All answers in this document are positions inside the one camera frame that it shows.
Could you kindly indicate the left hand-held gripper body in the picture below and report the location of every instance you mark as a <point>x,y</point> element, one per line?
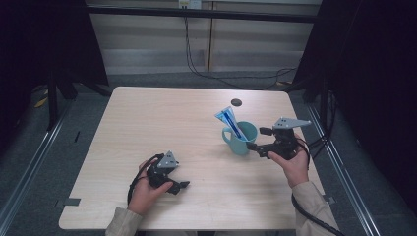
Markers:
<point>165,162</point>

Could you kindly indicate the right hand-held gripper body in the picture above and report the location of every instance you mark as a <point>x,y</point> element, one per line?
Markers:
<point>288,124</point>

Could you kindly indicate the teal cup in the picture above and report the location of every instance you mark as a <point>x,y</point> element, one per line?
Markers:
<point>237,147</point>

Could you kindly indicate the blue white toothpaste tube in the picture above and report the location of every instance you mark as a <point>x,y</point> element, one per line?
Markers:
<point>231,121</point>

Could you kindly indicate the person's left hand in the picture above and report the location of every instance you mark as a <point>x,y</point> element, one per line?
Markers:
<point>144,196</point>

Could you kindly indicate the person's right hand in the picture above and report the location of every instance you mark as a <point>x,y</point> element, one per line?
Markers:
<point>296,170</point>

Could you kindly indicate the dark round table grommet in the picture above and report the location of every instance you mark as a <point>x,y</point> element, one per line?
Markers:
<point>236,102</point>

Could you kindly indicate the grey tape strip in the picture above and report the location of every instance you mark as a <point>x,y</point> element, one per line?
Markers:
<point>72,201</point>
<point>329,199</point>

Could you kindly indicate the small black floor tape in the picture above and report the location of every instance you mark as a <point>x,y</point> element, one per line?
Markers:
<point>77,136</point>

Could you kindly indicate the dark curtain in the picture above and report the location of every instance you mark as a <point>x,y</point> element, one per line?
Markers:
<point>39,39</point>
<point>373,82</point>

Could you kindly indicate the black stand leg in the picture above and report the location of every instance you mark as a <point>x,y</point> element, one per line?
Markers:
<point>52,105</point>

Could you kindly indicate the black horizontal bar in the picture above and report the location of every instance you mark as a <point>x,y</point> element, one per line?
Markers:
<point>203,13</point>

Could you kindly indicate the yellow floor scrap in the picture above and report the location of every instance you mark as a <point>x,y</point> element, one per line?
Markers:
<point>40,102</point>

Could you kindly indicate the metal floor rail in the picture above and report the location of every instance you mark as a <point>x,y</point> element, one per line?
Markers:
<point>29,173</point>
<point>347,187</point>

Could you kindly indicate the white wall socket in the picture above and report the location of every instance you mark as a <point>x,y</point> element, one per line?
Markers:
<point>190,4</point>

